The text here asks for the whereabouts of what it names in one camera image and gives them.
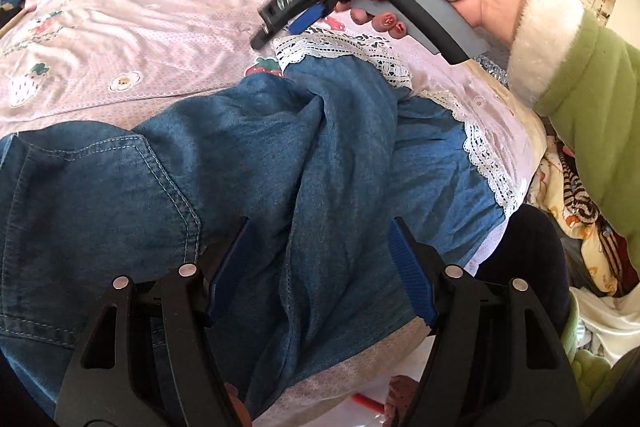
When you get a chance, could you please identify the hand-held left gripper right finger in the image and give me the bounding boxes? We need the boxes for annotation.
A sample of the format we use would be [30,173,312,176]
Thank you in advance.
[388,216,587,427]

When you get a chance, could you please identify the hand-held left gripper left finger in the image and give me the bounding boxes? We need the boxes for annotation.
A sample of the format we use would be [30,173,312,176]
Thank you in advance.
[52,216,254,427]

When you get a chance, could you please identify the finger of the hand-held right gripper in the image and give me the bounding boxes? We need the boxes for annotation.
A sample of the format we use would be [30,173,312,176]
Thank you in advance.
[249,0,332,50]
[287,2,329,36]

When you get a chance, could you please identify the blue denim pants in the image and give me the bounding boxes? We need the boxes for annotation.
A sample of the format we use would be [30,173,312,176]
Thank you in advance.
[0,54,520,423]

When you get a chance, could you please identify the person's black trouser leg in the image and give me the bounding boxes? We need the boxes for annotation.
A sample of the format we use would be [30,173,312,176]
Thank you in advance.
[474,204,574,334]

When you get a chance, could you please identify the red stick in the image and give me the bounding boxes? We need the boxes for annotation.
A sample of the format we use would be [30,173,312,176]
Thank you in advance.
[350,394,387,414]

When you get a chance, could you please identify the pink strawberry print bed sheet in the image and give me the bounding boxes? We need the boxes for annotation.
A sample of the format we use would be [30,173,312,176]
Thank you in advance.
[0,0,549,427]

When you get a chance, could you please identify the cartoon printed blanket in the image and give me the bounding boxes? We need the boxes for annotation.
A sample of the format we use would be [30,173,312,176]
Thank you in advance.
[530,136,640,299]

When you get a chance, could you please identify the green fluffy garment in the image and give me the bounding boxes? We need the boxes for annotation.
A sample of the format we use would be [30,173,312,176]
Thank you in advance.
[561,293,627,414]

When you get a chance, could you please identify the white cloth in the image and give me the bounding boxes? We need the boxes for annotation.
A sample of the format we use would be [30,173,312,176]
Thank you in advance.
[575,286,640,360]

